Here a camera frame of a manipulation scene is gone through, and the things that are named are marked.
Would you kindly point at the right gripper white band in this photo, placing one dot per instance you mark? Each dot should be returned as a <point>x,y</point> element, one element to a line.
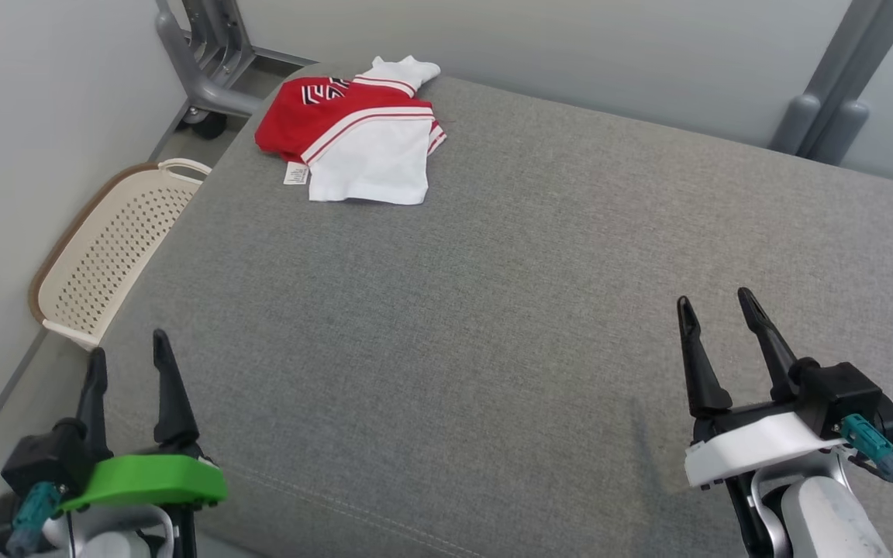
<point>756,446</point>

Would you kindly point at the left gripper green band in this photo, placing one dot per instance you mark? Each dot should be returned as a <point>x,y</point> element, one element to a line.
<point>152,480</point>

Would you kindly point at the red and white jersey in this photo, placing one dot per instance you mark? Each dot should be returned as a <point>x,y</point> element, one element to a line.
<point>369,147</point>

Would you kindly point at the cream perforated laundry basket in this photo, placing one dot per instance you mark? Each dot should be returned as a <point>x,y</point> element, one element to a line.
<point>105,256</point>

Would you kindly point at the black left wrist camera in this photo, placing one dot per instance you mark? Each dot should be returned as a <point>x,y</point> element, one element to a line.
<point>47,457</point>

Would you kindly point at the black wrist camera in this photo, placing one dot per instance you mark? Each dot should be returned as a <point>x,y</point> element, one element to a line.
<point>47,457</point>
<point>842,395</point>

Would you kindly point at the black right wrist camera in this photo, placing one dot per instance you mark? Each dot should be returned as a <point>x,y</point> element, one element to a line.
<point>842,395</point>

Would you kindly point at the teal left camera connector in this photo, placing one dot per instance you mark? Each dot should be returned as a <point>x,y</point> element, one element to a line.
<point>32,515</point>

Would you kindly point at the teal camera connector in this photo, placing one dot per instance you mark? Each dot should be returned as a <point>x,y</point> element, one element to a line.
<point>32,515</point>
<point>873,446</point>

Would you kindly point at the teal right camera connector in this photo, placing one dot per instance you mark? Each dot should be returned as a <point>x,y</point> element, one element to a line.
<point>873,446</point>

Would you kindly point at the grey partition post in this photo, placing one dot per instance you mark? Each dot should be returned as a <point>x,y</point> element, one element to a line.
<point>834,93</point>

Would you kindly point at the grey metal frame with caster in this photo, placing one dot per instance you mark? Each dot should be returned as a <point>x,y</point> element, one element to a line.
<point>206,70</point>

